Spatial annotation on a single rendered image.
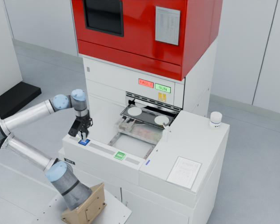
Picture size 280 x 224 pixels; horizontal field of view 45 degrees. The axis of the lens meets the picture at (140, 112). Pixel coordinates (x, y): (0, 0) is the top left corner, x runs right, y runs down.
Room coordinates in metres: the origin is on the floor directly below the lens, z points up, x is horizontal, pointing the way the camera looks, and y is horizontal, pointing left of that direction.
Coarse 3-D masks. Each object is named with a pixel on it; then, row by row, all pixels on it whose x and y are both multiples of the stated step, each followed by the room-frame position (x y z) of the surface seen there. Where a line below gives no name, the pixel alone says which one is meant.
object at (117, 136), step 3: (129, 120) 1.88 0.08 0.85; (132, 120) 1.90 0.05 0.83; (120, 132) 1.76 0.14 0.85; (117, 135) 1.73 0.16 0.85; (120, 135) 1.75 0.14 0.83; (114, 138) 1.70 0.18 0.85; (117, 138) 1.72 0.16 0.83; (111, 141) 1.67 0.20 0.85; (114, 141) 1.68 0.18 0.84; (108, 144) 1.64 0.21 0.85; (111, 144) 1.65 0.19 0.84
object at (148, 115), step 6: (144, 108) 1.96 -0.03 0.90; (150, 108) 1.96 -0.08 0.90; (156, 108) 1.96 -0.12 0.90; (126, 114) 1.89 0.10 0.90; (144, 114) 1.89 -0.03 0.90; (150, 114) 1.89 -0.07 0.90; (156, 114) 1.89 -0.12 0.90; (162, 114) 1.89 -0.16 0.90; (168, 114) 1.89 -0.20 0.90; (174, 114) 1.89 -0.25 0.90; (144, 120) 1.82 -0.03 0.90; (150, 120) 1.82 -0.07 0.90; (162, 126) 1.76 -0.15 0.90
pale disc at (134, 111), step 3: (129, 108) 1.96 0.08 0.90; (132, 108) 1.96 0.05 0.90; (135, 108) 1.96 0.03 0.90; (138, 108) 1.96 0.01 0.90; (129, 111) 1.93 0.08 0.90; (132, 111) 1.93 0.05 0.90; (135, 111) 1.93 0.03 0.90; (138, 111) 1.93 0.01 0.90; (141, 111) 1.93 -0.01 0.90; (132, 114) 1.89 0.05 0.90; (135, 114) 1.89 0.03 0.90; (138, 114) 1.89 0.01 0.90
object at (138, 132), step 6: (114, 126) 1.79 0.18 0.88; (126, 132) 1.73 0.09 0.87; (132, 132) 1.72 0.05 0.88; (138, 132) 1.72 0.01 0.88; (144, 132) 1.72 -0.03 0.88; (150, 132) 1.72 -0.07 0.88; (138, 138) 1.69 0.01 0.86; (144, 138) 1.67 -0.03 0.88; (150, 138) 1.66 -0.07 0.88; (156, 138) 1.66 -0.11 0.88; (156, 144) 1.62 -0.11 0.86
